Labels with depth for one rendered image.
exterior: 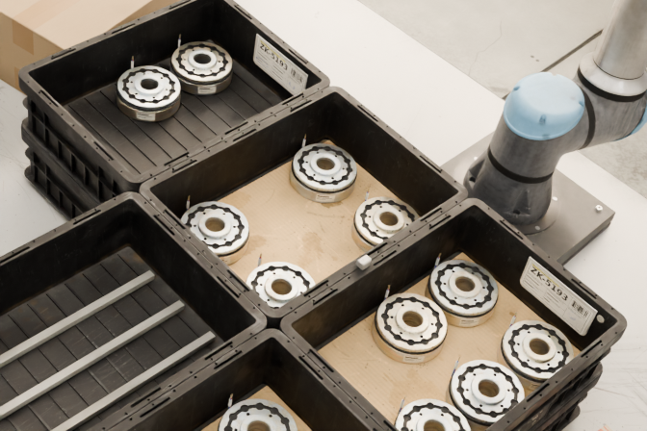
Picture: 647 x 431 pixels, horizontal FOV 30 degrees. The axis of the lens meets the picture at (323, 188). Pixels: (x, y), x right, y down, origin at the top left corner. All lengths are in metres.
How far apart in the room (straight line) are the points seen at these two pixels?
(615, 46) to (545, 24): 1.83
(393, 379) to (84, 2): 0.88
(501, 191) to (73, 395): 0.79
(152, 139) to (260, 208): 0.22
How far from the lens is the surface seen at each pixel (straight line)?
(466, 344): 1.75
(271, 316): 1.59
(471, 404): 1.65
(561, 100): 1.94
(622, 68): 1.98
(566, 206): 2.12
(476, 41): 3.63
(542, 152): 1.95
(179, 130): 1.96
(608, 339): 1.69
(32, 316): 1.70
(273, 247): 1.80
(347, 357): 1.69
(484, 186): 2.02
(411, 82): 2.33
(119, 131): 1.95
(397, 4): 3.70
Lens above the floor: 2.18
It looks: 45 degrees down
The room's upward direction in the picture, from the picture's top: 12 degrees clockwise
